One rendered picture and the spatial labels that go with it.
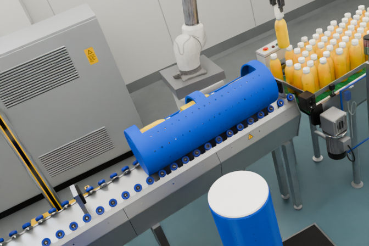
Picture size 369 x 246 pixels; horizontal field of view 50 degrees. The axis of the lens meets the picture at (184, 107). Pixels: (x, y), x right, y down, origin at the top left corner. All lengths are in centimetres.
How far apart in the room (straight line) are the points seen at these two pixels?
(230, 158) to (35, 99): 189
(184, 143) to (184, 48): 76
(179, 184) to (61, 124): 174
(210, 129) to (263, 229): 62
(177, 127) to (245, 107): 41
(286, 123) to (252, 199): 82
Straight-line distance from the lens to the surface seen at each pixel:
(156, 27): 494
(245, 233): 185
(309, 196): 319
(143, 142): 207
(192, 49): 266
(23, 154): 238
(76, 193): 217
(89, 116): 373
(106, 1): 473
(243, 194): 184
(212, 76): 270
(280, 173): 299
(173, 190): 226
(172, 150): 211
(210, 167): 230
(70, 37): 344
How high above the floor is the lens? 236
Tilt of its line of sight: 32 degrees down
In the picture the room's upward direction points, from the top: 19 degrees counter-clockwise
